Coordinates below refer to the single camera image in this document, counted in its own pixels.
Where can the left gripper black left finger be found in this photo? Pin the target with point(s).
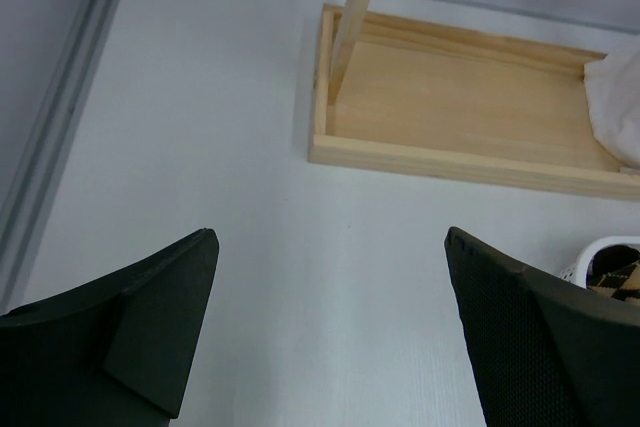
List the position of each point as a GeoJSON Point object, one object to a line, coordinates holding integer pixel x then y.
{"type": "Point", "coordinates": [116, 351]}

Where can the brown tan argyle sock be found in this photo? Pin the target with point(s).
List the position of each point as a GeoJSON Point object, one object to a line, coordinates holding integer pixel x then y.
{"type": "Point", "coordinates": [614, 273]}

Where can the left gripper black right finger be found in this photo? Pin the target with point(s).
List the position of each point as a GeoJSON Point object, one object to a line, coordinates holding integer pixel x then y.
{"type": "Point", "coordinates": [544, 352]}

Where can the wooden clothes rack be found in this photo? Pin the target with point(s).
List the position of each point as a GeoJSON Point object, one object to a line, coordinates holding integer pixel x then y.
{"type": "Point", "coordinates": [400, 95]}

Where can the white plastic bag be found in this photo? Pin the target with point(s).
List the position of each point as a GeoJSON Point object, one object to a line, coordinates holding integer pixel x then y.
{"type": "Point", "coordinates": [612, 90]}

